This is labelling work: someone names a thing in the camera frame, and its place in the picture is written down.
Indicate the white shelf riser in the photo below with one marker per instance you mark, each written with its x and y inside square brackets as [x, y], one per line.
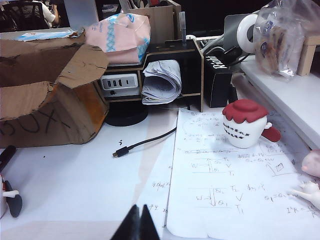
[287, 100]

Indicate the seated person in white shirt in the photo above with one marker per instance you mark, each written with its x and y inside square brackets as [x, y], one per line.
[48, 12]

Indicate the white USB hub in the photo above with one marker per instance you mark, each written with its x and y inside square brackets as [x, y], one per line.
[120, 83]

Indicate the pink figurine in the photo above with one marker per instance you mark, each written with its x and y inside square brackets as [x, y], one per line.
[311, 165]

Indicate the white doll with red hands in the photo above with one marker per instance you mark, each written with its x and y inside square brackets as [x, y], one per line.
[242, 130]

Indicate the black wooden desk organizer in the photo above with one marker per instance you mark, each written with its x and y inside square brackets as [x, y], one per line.
[170, 48]

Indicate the white doll with green hand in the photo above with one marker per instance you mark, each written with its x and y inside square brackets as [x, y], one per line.
[15, 205]

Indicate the translucent capped pen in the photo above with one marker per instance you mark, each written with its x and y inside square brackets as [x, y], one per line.
[182, 27]

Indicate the pink tissue pack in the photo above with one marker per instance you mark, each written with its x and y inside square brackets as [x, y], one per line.
[120, 37]

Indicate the black office chair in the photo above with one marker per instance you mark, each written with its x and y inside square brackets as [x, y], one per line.
[22, 17]

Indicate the brown cardboard box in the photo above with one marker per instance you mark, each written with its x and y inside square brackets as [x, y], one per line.
[62, 120]

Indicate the black round base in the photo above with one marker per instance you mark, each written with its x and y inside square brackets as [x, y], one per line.
[125, 117]

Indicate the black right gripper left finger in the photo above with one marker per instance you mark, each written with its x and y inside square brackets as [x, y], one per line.
[130, 225]

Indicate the black box with white lettering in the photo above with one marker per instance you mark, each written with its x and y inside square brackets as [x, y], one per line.
[217, 82]

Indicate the rolled stack of papers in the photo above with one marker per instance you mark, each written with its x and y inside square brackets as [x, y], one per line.
[162, 82]

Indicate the clear plastic snack bag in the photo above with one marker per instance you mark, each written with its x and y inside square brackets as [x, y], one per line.
[282, 40]

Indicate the wooden pen holder box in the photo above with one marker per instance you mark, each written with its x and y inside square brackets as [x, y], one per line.
[160, 22]

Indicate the blue white tissue packet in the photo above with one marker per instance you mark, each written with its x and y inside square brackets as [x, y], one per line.
[42, 35]

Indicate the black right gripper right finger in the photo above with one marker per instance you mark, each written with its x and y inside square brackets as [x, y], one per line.
[148, 225]

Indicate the handwritten paper sheets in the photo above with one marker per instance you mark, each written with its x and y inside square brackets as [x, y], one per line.
[225, 180]

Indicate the light wooden stand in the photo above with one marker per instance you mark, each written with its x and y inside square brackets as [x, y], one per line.
[306, 57]

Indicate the white animal figurine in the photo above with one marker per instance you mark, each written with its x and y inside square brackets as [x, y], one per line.
[308, 191]

